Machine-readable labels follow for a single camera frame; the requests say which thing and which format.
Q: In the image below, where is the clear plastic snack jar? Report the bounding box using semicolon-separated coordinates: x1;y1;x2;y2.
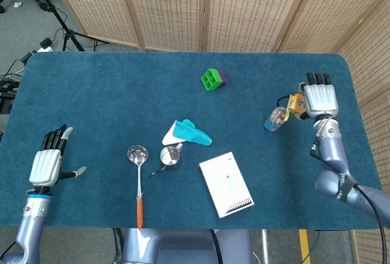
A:
263;106;289;133

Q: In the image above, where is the teal and white cloth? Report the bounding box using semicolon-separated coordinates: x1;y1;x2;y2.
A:
161;118;213;147

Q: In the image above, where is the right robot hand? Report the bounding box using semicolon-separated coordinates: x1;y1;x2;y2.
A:
297;71;341;121

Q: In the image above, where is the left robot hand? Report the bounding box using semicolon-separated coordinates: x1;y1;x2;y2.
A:
29;124;88;187

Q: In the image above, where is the steel ladle with orange handle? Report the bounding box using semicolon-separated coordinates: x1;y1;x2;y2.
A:
127;145;150;229

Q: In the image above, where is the grey robot torso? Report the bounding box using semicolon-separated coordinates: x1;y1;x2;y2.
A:
121;228;254;264

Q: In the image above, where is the metal table leg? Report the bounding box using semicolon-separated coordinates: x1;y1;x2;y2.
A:
261;229;271;264

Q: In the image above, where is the black tripod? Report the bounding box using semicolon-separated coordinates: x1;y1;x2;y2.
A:
18;0;109;52

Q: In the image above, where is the yellow tape measure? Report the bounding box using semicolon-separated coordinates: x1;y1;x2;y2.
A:
275;93;307;122

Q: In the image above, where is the green and purple block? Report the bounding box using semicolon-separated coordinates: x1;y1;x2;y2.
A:
200;68;222;91

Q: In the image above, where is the white power strip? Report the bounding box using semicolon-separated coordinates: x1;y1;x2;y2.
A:
37;38;54;53

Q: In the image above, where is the bundle of floor cables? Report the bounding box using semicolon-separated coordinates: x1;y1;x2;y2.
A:
0;52;34;115

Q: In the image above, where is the blue table mat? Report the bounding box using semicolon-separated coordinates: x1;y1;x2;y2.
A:
0;52;381;230

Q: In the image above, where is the small steel measuring cup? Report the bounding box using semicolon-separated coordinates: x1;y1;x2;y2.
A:
148;143;184;179

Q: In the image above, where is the white box with checker strip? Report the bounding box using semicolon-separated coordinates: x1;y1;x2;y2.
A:
199;151;255;219

